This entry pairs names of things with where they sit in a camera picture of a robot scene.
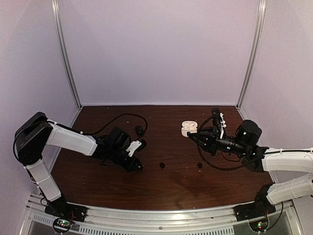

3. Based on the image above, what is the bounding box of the aluminium front rail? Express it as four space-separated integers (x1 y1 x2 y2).
17 194 303 235

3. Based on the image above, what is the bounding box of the left circuit board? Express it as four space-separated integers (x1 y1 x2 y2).
52 218 75 233

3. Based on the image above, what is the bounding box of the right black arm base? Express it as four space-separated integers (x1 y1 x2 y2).
233 184 276 221

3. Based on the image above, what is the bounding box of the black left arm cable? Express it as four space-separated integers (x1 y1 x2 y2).
80 114 149 138

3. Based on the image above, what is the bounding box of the right circuit board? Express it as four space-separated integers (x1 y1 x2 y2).
249 219 269 233

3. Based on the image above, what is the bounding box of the circuit board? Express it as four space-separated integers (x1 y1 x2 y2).
249 219 269 233
52 218 75 233

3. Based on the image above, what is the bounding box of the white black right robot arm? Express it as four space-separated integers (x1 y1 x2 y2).
181 120 313 216

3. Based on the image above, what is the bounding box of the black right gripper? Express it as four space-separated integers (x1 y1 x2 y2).
189 126 249 157

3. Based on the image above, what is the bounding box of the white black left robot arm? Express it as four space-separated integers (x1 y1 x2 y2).
13 112 147 217

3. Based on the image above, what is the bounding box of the left aluminium frame post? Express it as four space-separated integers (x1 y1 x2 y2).
51 0 82 110

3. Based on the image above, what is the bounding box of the right aluminium frame post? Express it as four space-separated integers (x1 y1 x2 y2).
236 0 267 110

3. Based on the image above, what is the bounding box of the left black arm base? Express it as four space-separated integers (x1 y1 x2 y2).
42 191 87 222

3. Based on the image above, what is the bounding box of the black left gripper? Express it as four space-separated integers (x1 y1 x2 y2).
109 146 143 172

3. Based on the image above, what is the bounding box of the white earbud charging case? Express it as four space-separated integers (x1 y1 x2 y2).
181 120 198 137

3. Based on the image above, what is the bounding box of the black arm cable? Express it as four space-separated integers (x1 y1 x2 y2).
197 115 260 171
80 114 149 138

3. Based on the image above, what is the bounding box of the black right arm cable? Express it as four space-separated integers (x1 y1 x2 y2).
197 115 260 171

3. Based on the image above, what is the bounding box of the aluminium frame post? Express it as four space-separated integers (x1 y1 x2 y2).
51 0 82 110
236 0 267 110

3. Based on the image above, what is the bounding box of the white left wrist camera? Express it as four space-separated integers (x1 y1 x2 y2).
126 140 147 157

